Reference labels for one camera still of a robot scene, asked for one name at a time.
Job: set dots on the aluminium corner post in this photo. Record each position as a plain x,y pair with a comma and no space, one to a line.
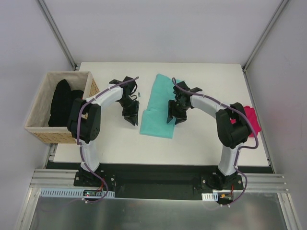
57,34
266,32

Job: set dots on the wicker laundry basket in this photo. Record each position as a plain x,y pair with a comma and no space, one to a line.
37,122

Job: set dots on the right aluminium corner post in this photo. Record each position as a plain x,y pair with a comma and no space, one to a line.
266,32

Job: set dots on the teal t-shirt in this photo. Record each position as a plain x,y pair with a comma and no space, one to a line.
154,118

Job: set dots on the right white cable duct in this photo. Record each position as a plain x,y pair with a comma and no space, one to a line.
210,196

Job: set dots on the left aluminium corner post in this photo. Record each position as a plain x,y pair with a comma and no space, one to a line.
57,34

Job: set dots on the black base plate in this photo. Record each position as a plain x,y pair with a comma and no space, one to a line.
144,181

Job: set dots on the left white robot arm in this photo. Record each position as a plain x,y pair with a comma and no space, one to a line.
84,122

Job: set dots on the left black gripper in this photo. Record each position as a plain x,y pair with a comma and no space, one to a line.
131,109

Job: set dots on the black garment in basket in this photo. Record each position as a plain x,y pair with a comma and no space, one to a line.
61,104

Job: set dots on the white cable duct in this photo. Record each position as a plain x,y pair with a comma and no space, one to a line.
210,196
75,193

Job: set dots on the left white cable duct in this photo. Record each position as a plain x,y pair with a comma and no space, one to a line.
75,193

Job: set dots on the aluminium rail frame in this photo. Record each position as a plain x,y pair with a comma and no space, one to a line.
257,182

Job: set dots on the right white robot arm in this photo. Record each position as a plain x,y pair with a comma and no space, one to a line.
233,128

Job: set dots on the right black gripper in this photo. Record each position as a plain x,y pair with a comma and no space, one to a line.
176,111

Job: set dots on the pink folded t-shirt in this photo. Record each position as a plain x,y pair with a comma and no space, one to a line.
252,117

